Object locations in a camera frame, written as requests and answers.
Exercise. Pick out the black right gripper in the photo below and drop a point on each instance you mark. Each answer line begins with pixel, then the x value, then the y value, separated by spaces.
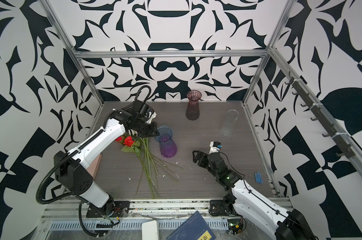
pixel 205 156

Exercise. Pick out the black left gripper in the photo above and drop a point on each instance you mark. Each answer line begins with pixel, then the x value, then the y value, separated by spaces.
pixel 154 131

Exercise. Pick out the large red rose stem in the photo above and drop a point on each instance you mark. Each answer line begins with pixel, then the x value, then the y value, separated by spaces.
pixel 128 142

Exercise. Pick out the purple ribbed glass vase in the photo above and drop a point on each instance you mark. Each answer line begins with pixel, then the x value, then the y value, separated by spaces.
pixel 168 148

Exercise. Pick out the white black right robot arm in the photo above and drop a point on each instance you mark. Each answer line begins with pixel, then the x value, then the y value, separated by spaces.
pixel 243 200

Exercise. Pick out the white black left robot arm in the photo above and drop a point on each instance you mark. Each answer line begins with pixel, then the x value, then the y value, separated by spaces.
pixel 73 173

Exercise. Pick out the clear glass vase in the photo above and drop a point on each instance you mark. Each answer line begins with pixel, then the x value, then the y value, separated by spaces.
pixel 229 123

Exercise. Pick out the dark maroon glass vase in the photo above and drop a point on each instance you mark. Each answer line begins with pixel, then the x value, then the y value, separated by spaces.
pixel 193 108

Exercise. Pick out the small blue card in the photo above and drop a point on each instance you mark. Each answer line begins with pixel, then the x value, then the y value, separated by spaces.
pixel 258 178

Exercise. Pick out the pink rectangular block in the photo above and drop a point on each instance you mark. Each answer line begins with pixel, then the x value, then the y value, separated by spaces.
pixel 94 166

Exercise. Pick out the blue book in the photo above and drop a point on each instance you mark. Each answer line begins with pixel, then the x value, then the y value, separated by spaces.
pixel 194 228

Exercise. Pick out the white rectangular device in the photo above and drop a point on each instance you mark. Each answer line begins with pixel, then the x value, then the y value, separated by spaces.
pixel 150 230

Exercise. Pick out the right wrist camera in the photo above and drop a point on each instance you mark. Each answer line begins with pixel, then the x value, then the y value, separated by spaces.
pixel 215 147

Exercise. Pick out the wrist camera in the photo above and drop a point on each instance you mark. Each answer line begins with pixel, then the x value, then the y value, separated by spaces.
pixel 142 109
pixel 215 147

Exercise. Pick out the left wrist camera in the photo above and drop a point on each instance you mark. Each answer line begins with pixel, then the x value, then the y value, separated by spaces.
pixel 142 109

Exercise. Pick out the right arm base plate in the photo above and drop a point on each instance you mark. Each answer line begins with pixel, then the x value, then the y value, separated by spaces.
pixel 224 207

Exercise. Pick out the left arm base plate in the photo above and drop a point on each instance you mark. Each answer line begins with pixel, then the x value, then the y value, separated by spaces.
pixel 111 209

